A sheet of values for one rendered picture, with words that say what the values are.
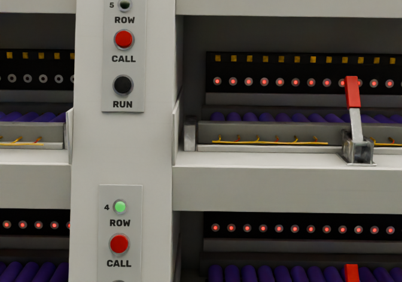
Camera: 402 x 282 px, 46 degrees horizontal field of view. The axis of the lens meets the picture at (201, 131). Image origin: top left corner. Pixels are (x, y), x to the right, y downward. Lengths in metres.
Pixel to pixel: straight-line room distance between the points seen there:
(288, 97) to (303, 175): 0.20
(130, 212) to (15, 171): 0.11
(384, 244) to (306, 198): 0.23
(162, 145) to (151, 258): 0.11
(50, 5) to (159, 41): 0.11
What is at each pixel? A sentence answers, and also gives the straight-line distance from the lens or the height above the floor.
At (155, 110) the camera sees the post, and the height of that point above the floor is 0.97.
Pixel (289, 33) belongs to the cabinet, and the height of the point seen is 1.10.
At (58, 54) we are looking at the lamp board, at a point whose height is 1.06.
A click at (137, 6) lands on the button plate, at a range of 0.47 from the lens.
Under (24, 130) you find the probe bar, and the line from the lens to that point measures 0.53.
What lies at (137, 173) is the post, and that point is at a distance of 0.45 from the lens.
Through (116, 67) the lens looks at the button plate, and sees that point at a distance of 0.46.
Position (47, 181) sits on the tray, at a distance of 0.47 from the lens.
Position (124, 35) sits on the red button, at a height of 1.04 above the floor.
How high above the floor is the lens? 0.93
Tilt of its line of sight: 3 degrees up
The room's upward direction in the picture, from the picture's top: 1 degrees clockwise
